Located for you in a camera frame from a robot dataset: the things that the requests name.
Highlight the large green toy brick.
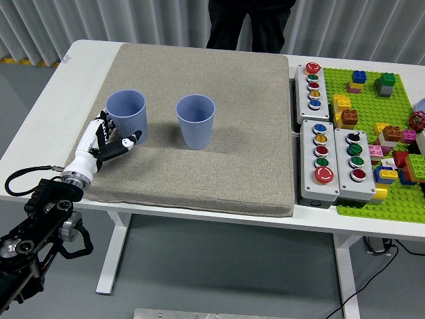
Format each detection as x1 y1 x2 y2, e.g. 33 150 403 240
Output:
404 154 425 184

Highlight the red toy brick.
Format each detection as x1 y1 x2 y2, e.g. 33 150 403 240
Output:
392 150 412 169

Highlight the grey five-button control box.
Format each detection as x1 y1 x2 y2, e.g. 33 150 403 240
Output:
299 119 341 202
294 62 331 124

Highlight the brown toy brick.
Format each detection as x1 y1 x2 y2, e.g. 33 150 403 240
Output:
381 126 402 143
340 108 361 127

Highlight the white curtain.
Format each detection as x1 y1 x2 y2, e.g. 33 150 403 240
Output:
0 0 425 66

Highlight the person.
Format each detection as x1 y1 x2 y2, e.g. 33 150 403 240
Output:
205 0 298 54

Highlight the magenta toy brick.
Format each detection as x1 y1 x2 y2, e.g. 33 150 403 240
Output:
400 129 418 145

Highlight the grey selector switch control box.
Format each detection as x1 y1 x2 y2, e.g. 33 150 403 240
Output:
333 128 378 202

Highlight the black floor cable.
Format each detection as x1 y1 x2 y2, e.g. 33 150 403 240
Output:
327 239 425 319

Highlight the green studded baseplate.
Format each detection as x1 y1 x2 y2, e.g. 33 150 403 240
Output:
322 67 425 224

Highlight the yellow round toy block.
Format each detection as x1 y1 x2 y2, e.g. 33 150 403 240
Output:
371 185 389 205

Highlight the grey-brown foam mat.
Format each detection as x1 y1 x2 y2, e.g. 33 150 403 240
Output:
58 43 296 219

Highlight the blue ribbed plastic cup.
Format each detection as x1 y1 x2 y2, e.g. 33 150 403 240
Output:
175 94 216 151
106 89 147 146

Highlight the white table leg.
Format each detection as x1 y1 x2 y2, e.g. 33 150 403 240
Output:
333 233 366 319
95 211 133 296

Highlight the grey power adapter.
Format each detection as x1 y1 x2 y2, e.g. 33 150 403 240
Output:
364 236 394 256

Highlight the red valve handwheel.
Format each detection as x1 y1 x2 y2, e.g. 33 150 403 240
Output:
408 111 425 132

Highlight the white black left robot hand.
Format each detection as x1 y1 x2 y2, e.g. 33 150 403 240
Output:
62 109 143 179

